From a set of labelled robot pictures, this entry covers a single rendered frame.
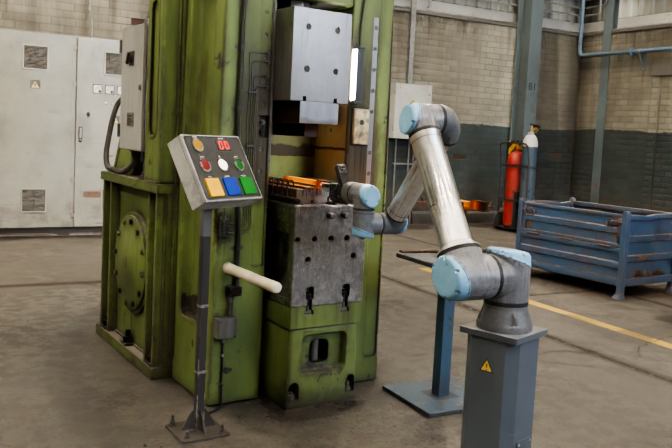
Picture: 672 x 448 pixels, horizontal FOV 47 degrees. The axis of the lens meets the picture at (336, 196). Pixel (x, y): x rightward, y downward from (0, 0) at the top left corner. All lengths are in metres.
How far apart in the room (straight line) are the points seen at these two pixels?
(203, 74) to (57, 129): 4.92
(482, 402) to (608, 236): 4.17
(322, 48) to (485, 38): 8.32
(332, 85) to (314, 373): 1.29
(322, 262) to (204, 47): 1.14
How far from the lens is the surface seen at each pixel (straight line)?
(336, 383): 3.61
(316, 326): 3.46
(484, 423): 2.73
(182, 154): 2.92
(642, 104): 11.97
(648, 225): 6.89
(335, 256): 3.44
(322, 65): 3.41
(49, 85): 8.45
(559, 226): 7.05
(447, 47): 11.21
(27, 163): 8.43
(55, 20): 9.16
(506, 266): 2.60
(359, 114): 3.66
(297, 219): 3.30
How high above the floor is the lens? 1.24
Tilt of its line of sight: 5 degrees down
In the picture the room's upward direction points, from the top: 3 degrees clockwise
